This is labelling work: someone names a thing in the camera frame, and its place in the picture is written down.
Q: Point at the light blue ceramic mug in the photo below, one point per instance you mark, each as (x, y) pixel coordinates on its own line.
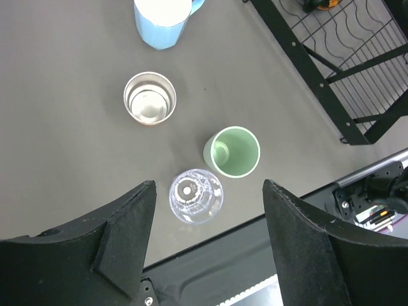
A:
(161, 23)

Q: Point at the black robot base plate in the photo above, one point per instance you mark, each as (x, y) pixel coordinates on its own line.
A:
(224, 266)

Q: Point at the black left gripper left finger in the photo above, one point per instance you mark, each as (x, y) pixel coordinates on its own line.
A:
(95, 259)

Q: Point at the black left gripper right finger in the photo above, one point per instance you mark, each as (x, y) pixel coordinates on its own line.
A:
(322, 260)

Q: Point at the mint green cup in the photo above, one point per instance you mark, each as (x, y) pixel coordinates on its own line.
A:
(233, 152)

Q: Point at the clear plastic glass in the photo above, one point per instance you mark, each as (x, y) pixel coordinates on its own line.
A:
(196, 196)

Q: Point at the grey slotted cable duct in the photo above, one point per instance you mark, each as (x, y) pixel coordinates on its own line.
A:
(266, 292)

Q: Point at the black wire dish rack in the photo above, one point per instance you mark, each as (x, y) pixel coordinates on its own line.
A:
(352, 57)

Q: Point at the steel tumbler with cork base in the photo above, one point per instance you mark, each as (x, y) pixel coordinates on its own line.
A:
(150, 98)

